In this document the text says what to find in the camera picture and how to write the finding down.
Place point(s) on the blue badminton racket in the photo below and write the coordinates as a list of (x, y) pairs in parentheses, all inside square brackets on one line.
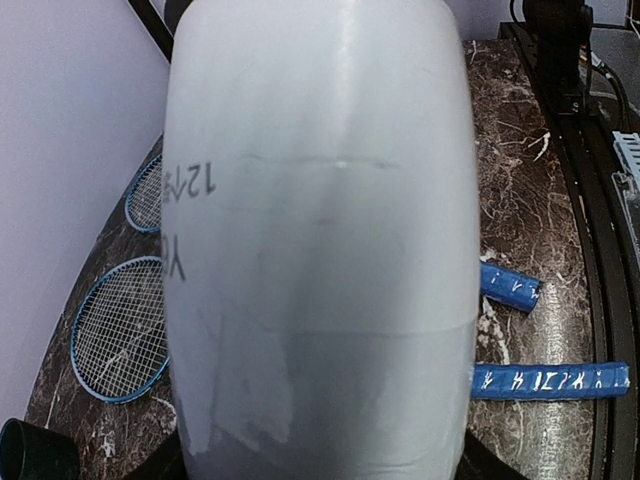
[(143, 212), (119, 349)]

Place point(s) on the white slotted cable duct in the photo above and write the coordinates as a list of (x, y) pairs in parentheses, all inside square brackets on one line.
[(626, 146)]

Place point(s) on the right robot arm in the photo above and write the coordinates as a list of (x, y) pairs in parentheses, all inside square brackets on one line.
[(565, 61)]

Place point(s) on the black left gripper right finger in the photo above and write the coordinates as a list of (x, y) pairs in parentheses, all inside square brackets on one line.
[(477, 462)]

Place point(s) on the white shuttlecock tube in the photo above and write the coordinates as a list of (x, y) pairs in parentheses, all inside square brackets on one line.
[(320, 237)]

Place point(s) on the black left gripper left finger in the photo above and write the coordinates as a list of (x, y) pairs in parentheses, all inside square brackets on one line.
[(164, 463)]

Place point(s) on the blue badminton racket left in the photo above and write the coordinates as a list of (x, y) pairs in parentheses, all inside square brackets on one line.
[(119, 349)]

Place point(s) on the blue badminton racket right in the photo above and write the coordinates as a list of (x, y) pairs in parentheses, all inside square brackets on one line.
[(143, 212)]

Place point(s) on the dark green cup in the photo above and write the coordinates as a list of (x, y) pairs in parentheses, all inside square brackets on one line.
[(32, 452)]

